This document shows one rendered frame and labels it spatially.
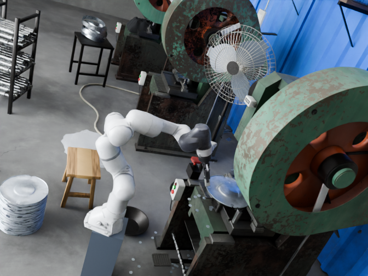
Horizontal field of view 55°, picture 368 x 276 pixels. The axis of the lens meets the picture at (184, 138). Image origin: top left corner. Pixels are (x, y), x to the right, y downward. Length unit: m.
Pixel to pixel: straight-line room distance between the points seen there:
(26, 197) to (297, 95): 1.78
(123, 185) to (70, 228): 0.97
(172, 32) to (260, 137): 1.74
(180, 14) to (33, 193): 1.72
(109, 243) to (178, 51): 1.68
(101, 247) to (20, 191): 0.69
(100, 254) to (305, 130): 1.38
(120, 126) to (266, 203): 0.75
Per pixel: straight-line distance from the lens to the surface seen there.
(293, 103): 1.44
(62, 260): 2.55
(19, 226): 2.60
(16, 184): 2.60
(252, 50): 2.60
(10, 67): 3.73
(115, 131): 1.67
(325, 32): 3.72
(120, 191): 1.85
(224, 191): 2.15
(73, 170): 2.69
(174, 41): 3.03
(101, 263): 2.29
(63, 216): 2.81
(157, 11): 4.75
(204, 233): 2.19
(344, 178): 1.65
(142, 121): 1.72
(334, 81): 1.50
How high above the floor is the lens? 1.98
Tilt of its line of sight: 28 degrees down
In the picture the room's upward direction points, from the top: 20 degrees clockwise
